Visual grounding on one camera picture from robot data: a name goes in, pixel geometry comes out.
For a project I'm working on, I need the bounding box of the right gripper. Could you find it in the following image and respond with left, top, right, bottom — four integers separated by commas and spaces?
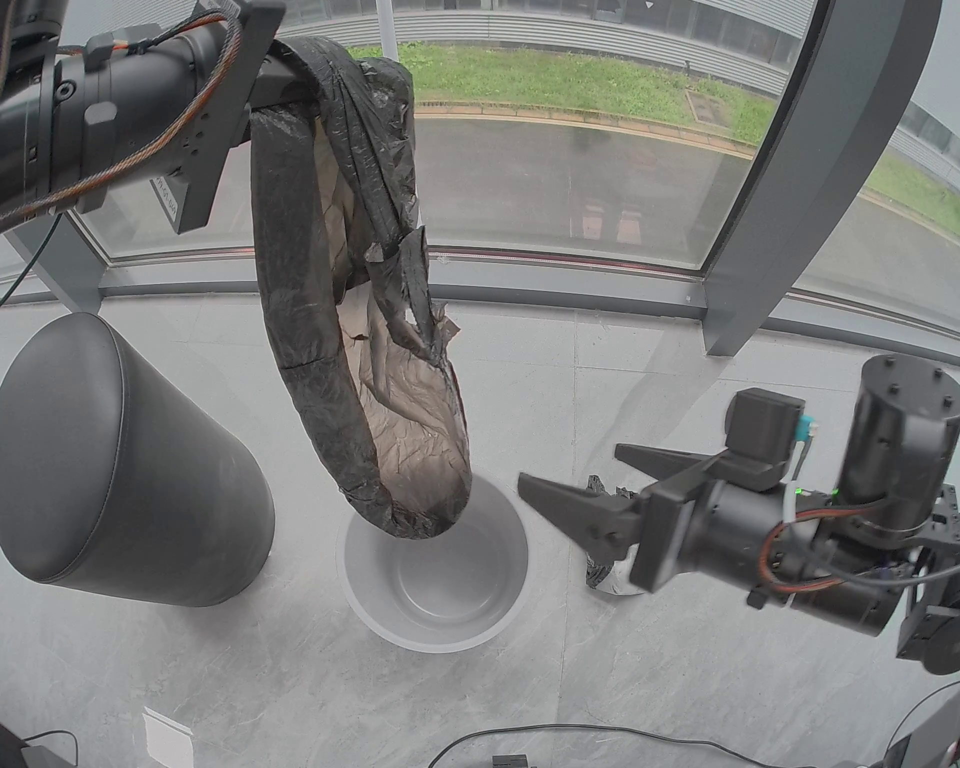
519, 442, 905, 640

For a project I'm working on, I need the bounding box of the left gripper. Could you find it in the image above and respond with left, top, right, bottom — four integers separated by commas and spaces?
41, 0, 324, 236

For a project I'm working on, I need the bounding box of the black plastic bag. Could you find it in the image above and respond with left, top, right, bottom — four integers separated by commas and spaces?
249, 35, 474, 541

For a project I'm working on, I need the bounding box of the crumpled black plastic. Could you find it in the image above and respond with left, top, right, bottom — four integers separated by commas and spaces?
583, 472, 648, 598

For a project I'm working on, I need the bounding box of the white trash bin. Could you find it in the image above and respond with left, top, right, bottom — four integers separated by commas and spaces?
336, 471, 531, 652

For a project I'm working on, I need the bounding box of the window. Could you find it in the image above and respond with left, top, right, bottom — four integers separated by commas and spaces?
0, 0, 960, 361

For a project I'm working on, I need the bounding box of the dark grey round chair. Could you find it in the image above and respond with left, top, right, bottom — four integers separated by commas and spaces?
0, 311, 276, 609

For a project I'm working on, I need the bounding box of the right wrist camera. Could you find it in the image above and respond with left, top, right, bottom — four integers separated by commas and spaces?
697, 388, 808, 494

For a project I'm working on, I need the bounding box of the black cable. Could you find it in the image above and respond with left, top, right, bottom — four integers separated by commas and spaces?
426, 722, 894, 768
0, 216, 63, 307
21, 731, 81, 768

